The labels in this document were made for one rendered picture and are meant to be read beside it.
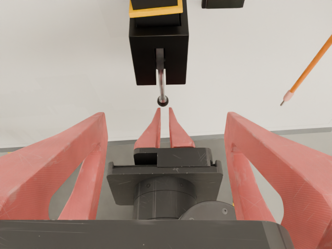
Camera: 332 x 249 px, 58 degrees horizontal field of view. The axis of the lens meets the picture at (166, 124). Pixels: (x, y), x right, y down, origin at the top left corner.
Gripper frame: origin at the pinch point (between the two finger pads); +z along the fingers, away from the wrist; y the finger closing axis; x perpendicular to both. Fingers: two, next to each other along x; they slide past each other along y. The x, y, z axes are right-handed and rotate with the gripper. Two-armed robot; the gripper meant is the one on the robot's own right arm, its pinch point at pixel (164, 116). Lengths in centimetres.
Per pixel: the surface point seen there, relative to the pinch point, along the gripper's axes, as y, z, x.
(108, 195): 30, 44, 114
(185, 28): -1.7, -3.6, -13.7
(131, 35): 2.1, -4.2, -13.6
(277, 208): -53, 37, 114
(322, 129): -27.1, 9.6, 15.6
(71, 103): 13.6, 7.8, 6.0
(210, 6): -4.5, 4.3, -10.8
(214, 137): -8.6, 9.7, 17.4
